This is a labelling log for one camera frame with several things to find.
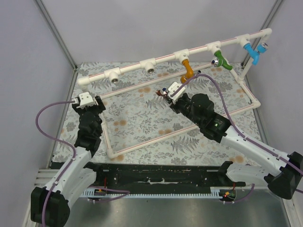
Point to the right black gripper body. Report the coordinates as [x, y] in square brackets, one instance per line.
[174, 105]

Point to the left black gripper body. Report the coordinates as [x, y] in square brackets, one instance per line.
[100, 105]

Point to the orange water faucet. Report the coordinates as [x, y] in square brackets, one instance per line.
[189, 71]

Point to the brown water faucet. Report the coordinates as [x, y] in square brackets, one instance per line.
[162, 93]

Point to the white PVC pipe frame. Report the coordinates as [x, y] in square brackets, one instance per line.
[170, 61]

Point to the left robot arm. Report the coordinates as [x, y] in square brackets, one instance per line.
[51, 204]

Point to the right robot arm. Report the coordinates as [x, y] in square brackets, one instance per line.
[281, 172]

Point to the green water faucet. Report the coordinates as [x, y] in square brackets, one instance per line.
[220, 61]

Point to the blue water faucet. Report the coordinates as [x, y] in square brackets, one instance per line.
[255, 54]

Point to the floral patterned table mat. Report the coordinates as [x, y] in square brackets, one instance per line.
[163, 113]

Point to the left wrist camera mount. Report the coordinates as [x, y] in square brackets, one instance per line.
[84, 100]

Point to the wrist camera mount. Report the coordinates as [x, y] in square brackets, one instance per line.
[84, 100]
[174, 92]

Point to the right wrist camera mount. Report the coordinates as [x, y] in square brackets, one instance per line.
[174, 92]

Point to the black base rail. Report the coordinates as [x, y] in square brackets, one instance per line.
[162, 178]

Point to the white slotted cable duct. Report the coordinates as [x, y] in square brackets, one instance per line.
[96, 193]

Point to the aluminium frame profile left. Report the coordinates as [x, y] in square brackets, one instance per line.
[46, 15]

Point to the aluminium frame profile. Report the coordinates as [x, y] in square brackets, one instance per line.
[46, 15]
[272, 14]

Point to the aluminium frame profile right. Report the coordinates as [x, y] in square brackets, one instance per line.
[272, 14]

